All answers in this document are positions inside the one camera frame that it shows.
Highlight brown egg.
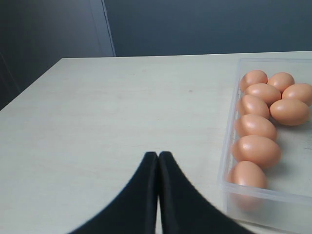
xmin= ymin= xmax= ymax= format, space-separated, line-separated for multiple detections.
xmin=270 ymin=99 xmax=310 ymax=126
xmin=244 ymin=83 xmax=281 ymax=106
xmin=231 ymin=135 xmax=282 ymax=169
xmin=234 ymin=114 xmax=278 ymax=141
xmin=282 ymin=83 xmax=312 ymax=106
xmin=239 ymin=70 xmax=268 ymax=92
xmin=267 ymin=72 xmax=295 ymax=93
xmin=236 ymin=95 xmax=270 ymax=119
xmin=227 ymin=161 xmax=268 ymax=189

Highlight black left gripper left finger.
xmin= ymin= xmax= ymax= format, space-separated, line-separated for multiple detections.
xmin=72 ymin=152 xmax=158 ymax=234

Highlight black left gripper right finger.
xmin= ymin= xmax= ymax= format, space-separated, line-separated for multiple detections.
xmin=158 ymin=151 xmax=251 ymax=234

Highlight clear plastic egg bin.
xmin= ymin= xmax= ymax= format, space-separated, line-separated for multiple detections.
xmin=218 ymin=58 xmax=312 ymax=234

